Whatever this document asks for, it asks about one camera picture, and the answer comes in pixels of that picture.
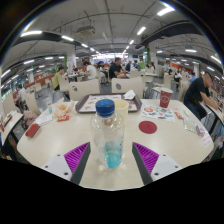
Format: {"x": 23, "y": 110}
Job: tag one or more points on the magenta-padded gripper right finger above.
{"x": 165, "y": 165}

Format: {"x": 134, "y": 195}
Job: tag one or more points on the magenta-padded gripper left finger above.
{"x": 56, "y": 165}

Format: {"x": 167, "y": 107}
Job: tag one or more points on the clear blue-capped water bottle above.
{"x": 106, "y": 133}

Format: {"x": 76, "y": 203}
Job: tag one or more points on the flat round red coaster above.
{"x": 147, "y": 127}

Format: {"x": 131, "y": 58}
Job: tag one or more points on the white paper card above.
{"x": 44, "y": 120}

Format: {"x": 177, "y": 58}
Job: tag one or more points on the clear plastic packet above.
{"x": 193, "y": 126}

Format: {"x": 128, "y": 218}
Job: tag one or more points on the white sheet with colourful stickers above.
{"x": 158, "y": 113}

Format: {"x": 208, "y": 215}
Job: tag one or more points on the pale pink bag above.
{"x": 30, "y": 117}

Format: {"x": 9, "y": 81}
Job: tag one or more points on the crumpled clear snack bag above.
{"x": 62, "y": 107}

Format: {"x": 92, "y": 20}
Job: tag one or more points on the beige dining table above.
{"x": 216, "y": 115}
{"x": 10, "y": 125}

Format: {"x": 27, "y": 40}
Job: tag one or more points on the red paper cup with lid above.
{"x": 165, "y": 99}

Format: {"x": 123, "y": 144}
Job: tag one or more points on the dark brown food tray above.
{"x": 86, "y": 104}

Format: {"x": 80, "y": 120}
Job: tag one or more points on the person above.
{"x": 22, "y": 95}
{"x": 196, "y": 93}
{"x": 142, "y": 65}
{"x": 57, "y": 80}
{"x": 115, "y": 70}
{"x": 90, "y": 71}

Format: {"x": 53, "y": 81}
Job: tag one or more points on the white paper napkin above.
{"x": 129, "y": 95}

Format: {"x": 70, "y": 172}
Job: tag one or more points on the group of beige chairs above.
{"x": 135, "y": 73}

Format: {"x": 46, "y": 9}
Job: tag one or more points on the ceiling air conditioner unit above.
{"x": 86, "y": 31}

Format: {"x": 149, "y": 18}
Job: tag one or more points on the group of ceiling lights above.
{"x": 165, "y": 11}

